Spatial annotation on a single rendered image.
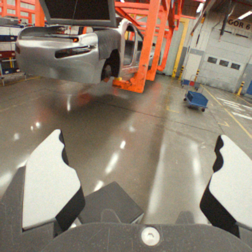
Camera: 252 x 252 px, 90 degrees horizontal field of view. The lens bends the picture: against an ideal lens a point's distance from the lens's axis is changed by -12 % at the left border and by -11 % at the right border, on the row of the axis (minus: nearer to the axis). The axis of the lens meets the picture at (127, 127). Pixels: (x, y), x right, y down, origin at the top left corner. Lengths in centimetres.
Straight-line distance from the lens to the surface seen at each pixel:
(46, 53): 238
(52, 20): 377
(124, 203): 113
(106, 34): 243
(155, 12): 310
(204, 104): 485
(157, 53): 493
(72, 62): 222
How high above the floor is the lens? 130
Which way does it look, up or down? 29 degrees down
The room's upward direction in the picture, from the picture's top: 10 degrees clockwise
